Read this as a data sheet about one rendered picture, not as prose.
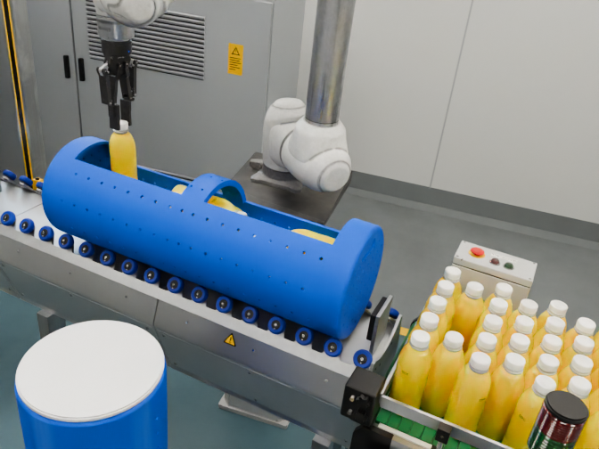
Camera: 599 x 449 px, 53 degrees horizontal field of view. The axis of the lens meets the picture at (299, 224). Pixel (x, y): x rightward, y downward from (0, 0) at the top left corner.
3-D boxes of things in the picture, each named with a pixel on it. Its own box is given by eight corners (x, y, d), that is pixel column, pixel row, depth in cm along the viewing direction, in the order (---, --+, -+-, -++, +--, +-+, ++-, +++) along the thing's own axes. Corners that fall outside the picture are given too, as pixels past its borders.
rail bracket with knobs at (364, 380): (353, 393, 136) (359, 359, 131) (382, 405, 134) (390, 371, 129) (336, 422, 128) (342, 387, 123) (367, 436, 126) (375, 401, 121)
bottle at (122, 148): (140, 193, 170) (135, 132, 161) (114, 196, 168) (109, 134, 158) (136, 183, 176) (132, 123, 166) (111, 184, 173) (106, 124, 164)
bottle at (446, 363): (436, 422, 131) (455, 359, 122) (413, 402, 135) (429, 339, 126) (456, 409, 135) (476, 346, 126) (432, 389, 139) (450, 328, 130)
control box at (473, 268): (454, 270, 167) (462, 239, 162) (526, 293, 161) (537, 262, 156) (445, 288, 159) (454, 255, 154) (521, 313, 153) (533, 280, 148)
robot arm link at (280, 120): (295, 147, 210) (299, 88, 198) (321, 170, 197) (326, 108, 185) (253, 155, 204) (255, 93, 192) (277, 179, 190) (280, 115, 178)
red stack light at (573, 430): (538, 405, 95) (545, 387, 93) (580, 421, 93) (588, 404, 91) (533, 433, 90) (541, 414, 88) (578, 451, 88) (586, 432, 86)
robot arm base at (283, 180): (261, 157, 215) (262, 142, 212) (318, 171, 209) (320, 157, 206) (238, 178, 201) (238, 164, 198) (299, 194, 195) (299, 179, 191)
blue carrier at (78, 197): (118, 206, 189) (109, 122, 174) (375, 297, 160) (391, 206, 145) (48, 248, 167) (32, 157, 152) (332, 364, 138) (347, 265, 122)
